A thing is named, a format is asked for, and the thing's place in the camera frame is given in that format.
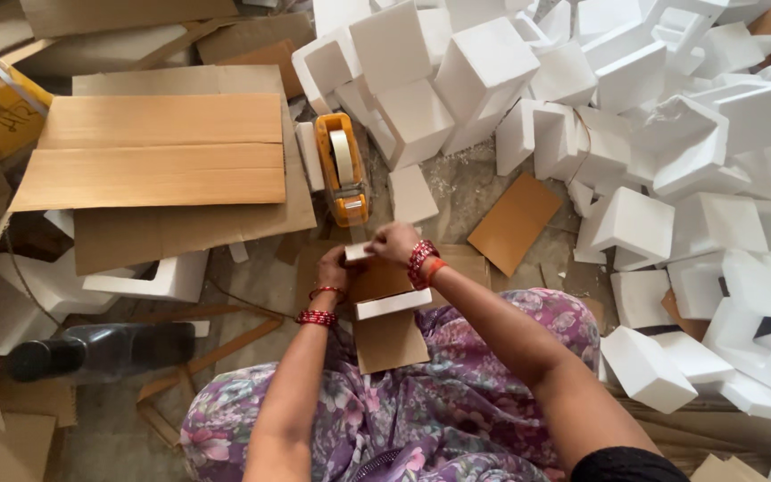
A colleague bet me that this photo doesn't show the person's left hand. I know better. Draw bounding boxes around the person's left hand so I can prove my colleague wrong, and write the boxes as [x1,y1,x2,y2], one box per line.
[316,244,361,297]

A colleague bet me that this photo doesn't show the person's right hand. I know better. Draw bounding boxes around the person's right hand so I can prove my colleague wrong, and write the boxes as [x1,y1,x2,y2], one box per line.
[363,222,422,266]

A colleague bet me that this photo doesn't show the small brown cardboard box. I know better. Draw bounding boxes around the small brown cardboard box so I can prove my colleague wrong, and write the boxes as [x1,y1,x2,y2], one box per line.
[348,257,435,376]

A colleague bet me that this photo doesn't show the red bead bangles right wrist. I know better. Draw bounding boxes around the red bead bangles right wrist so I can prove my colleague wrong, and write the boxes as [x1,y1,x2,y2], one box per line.
[406,239,440,291]

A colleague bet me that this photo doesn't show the red bead bangles wrist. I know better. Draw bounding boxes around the red bead bangles wrist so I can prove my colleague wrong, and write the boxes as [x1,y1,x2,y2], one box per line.
[406,239,440,291]
[295,309,339,329]

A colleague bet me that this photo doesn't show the orange tape dispenser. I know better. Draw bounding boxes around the orange tape dispenser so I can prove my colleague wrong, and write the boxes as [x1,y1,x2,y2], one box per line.
[314,112,370,229]

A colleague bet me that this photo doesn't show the long white foam strip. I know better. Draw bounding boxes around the long white foam strip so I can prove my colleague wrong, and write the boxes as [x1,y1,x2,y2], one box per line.
[355,288,434,321]

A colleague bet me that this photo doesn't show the flat white foam square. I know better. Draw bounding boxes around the flat white foam square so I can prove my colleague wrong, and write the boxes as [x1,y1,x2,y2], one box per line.
[388,165,440,226]

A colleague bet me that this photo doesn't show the red bead bangles left wrist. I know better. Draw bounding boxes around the red bead bangles left wrist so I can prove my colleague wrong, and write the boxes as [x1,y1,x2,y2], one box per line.
[295,309,339,329]

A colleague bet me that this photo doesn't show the clear tape roll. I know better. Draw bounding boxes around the clear tape roll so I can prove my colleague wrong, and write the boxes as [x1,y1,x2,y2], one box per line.
[329,129,356,187]

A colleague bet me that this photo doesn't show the narrow white foam slab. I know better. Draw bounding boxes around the narrow white foam slab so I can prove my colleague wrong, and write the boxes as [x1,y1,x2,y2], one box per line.
[294,121,327,194]

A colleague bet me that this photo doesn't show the small brown cardboard rectangle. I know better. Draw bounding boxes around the small brown cardboard rectangle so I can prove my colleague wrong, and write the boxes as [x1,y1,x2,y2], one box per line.
[466,171,564,278]

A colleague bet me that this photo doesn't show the brown cardboard strips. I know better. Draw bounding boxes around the brown cardboard strips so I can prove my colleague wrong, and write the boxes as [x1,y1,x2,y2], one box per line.
[133,303,285,449]

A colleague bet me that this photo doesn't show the purple floral garment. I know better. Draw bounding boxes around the purple floral garment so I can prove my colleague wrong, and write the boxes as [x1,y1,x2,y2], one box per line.
[179,288,602,482]

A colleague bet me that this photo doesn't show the plain grey-brown cardboard sheet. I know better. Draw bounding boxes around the plain grey-brown cardboard sheet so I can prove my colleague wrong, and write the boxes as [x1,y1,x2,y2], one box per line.
[71,64,318,277]

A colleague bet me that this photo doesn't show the large folded cardboard sheet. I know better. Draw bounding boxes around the large folded cardboard sheet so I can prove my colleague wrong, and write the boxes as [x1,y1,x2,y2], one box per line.
[8,93,288,213]

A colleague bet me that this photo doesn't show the dark plastic bottle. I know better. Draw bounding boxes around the dark plastic bottle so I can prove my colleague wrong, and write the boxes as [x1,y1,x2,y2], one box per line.
[5,322,198,384]

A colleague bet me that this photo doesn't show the heap of white foam blocks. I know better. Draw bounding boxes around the heap of white foam blocks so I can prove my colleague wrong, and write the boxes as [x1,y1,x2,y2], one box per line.
[290,0,771,482]

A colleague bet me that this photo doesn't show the bulky white foam corner piece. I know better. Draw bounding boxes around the bulky white foam corner piece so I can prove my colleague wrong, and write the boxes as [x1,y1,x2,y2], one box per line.
[0,249,133,356]

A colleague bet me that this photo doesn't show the pile of cardboard sheets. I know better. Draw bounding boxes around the pile of cardboard sheets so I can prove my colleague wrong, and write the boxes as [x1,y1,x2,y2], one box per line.
[0,0,317,101]

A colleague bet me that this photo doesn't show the black sleeve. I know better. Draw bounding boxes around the black sleeve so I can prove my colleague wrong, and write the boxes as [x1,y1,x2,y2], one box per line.
[569,446,692,482]

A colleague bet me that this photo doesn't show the yellow tape dispenser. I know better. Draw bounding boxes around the yellow tape dispenser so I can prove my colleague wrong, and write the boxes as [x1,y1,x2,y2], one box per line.
[0,59,56,161]

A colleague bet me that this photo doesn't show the white foam frame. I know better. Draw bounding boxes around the white foam frame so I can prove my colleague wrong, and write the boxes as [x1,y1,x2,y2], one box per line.
[82,249,211,304]

